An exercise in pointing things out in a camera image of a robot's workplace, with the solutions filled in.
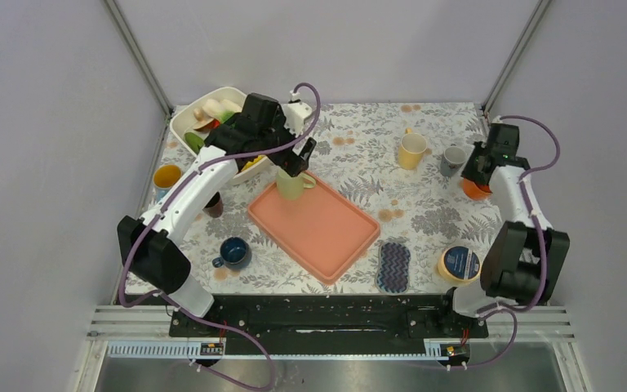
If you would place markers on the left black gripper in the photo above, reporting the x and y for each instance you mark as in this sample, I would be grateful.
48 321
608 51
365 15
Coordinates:
294 166

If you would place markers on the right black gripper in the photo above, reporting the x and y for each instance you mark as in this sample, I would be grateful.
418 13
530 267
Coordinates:
467 172

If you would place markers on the grey blue small mug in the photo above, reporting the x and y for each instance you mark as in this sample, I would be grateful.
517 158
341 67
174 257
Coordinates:
453 158

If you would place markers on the orange mug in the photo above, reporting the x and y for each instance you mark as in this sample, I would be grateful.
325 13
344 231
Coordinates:
474 191

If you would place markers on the light green mug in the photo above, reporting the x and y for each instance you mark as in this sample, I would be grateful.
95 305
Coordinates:
292 187

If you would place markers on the yellow mug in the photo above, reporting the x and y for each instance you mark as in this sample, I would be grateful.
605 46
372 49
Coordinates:
412 148

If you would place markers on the dark brown small mug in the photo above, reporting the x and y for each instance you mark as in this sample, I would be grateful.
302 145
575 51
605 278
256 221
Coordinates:
215 206

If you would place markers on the dark blue round mug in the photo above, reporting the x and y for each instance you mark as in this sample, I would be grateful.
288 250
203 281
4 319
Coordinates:
234 254

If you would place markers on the blue striped mug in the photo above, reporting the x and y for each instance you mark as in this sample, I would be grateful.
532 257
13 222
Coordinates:
164 178

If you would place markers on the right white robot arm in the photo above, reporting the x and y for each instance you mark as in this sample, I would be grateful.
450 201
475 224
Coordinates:
522 266

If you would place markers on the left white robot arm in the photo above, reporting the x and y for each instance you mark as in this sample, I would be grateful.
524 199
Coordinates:
149 244

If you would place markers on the yellow toy cabbage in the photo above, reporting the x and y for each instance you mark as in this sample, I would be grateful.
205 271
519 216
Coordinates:
252 162

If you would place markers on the salmon pink tray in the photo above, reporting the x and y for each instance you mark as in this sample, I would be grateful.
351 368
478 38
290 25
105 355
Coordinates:
322 231

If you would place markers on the floral table mat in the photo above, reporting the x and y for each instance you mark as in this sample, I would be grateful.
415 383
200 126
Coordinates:
357 155

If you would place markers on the green toy bok choy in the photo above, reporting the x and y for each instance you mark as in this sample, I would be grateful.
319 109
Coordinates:
220 110

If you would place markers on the tape roll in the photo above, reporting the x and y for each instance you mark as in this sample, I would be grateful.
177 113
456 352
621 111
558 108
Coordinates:
459 266

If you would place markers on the toy mushroom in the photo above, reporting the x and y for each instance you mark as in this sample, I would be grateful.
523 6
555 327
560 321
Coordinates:
202 119

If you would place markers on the green toy pea pod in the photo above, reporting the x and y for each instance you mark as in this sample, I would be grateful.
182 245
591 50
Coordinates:
194 141

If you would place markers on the white square bowl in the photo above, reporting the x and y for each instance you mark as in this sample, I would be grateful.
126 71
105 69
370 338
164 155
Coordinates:
193 120

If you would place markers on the blue zigzag sponge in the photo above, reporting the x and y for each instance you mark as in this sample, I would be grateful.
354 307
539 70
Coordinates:
393 270

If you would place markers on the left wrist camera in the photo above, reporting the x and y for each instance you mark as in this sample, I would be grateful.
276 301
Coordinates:
296 113

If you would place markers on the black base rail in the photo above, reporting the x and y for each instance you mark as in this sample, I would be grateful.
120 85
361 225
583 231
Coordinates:
337 324

